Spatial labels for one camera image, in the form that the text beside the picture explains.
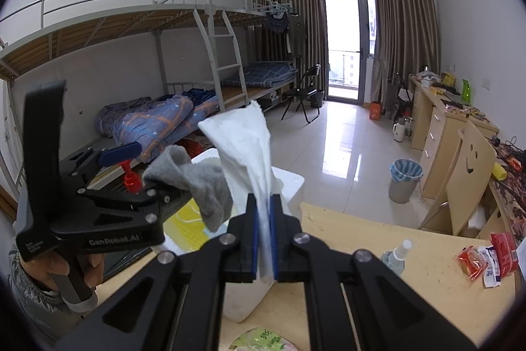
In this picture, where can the balcony glass door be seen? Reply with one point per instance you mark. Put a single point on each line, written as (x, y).
(351, 36)

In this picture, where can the right brown curtain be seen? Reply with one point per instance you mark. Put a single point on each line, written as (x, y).
(407, 39)

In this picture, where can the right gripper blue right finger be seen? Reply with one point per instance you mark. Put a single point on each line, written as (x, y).
(354, 301)

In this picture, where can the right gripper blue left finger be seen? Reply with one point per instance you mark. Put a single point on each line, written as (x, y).
(174, 303)

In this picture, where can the blue lined waste bin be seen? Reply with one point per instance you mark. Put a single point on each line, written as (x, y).
(405, 175)

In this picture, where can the white lotion pump bottle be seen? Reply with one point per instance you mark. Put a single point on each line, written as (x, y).
(132, 180)

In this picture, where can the black folding chair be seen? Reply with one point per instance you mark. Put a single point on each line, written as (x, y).
(305, 90)

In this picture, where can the metal bunk bed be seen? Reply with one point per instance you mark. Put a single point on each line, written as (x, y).
(117, 50)

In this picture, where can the red bag under bed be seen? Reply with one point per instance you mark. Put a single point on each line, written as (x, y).
(193, 145)

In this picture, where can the wooden smiley chair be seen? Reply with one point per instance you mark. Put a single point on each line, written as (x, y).
(466, 182)

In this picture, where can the floral tissue pack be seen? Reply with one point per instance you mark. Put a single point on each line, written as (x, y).
(259, 339)

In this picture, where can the white kettle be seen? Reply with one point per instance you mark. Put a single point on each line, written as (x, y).
(399, 129)

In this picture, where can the wooden desk with drawers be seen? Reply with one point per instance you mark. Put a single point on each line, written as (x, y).
(435, 133)

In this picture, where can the green bottle on desk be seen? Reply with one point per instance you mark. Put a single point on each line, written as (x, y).
(466, 92)

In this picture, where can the grey sock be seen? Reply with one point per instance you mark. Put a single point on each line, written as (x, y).
(203, 182)

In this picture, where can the person left hand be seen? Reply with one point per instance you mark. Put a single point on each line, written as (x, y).
(43, 268)

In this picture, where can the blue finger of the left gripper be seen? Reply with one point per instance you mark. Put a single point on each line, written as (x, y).
(120, 154)
(168, 195)

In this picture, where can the orange floor container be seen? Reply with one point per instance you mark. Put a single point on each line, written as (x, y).
(375, 111)

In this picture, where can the white towel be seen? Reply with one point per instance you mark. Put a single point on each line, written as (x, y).
(242, 140)

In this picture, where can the red white snack packet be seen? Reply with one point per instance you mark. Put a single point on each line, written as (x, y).
(501, 259)

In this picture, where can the blue spray bottle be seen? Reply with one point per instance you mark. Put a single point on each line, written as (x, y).
(396, 259)

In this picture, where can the yellow mesh sponge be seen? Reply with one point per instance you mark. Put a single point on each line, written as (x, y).
(186, 232)

